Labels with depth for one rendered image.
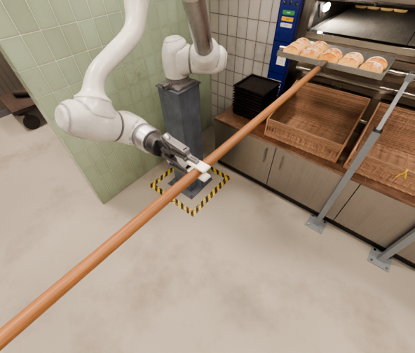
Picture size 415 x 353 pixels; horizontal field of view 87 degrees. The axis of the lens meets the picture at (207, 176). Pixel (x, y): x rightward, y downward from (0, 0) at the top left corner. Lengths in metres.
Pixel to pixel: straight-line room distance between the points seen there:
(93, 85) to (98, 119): 0.10
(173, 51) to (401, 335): 2.17
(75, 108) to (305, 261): 1.72
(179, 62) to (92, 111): 0.85
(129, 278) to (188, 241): 0.50
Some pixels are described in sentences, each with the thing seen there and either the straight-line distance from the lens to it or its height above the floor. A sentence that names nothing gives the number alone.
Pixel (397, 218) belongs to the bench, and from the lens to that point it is 1.88.
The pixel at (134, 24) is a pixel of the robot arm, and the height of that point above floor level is 1.47.
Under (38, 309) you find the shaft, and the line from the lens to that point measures 0.57.
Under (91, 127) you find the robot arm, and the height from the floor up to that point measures 1.31.
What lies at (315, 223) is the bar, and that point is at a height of 0.02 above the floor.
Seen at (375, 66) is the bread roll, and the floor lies 1.22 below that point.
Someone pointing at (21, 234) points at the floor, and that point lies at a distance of 2.48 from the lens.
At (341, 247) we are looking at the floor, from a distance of 2.08.
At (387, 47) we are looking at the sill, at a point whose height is 1.17.
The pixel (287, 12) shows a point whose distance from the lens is 2.04.
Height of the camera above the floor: 1.66
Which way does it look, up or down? 48 degrees down
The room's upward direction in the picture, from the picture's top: 2 degrees counter-clockwise
